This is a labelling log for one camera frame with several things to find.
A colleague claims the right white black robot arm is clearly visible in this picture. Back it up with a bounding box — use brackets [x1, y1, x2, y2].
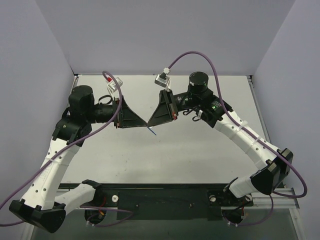
[147, 71, 293, 205]

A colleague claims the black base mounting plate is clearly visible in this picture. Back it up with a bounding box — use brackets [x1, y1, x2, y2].
[88, 183, 253, 221]

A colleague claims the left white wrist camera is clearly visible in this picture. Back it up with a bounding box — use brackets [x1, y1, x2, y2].
[106, 76, 123, 94]

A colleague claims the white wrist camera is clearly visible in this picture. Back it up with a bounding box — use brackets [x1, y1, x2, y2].
[106, 76, 123, 94]
[154, 67, 171, 90]

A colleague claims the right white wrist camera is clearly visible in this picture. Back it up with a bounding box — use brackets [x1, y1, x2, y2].
[154, 67, 171, 90]

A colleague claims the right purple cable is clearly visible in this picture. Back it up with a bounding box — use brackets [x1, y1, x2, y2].
[168, 51, 308, 228]

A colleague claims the purple cable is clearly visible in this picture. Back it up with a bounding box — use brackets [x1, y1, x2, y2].
[0, 71, 133, 228]
[168, 51, 308, 228]

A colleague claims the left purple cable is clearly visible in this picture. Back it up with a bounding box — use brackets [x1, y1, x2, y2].
[0, 71, 133, 228]

